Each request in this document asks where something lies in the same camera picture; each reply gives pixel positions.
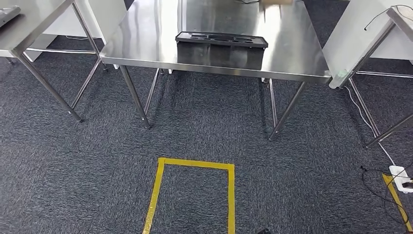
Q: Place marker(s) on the long black plastic car part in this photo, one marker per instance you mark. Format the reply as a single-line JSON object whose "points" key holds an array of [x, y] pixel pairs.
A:
{"points": [[222, 42]]}

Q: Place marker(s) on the steel workbench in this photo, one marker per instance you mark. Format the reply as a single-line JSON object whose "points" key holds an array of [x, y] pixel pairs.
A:
{"points": [[145, 32]]}

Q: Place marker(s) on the grey metal panel part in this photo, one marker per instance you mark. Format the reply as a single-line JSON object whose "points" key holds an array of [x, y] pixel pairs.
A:
{"points": [[8, 16]]}

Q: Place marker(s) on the brown cardboard box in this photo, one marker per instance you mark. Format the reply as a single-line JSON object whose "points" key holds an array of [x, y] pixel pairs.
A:
{"points": [[276, 2]]}

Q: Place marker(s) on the white cabinet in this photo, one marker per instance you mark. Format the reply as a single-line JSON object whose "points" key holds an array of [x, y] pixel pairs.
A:
{"points": [[109, 16]]}

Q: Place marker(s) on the pale green tape roll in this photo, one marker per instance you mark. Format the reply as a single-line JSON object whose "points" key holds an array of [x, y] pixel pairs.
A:
{"points": [[342, 74]]}

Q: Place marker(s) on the steel table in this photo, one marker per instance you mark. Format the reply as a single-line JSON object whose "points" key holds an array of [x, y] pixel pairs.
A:
{"points": [[351, 38], [32, 22]]}

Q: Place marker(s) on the white power strip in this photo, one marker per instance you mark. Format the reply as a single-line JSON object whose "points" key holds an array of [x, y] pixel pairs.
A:
{"points": [[400, 177]]}

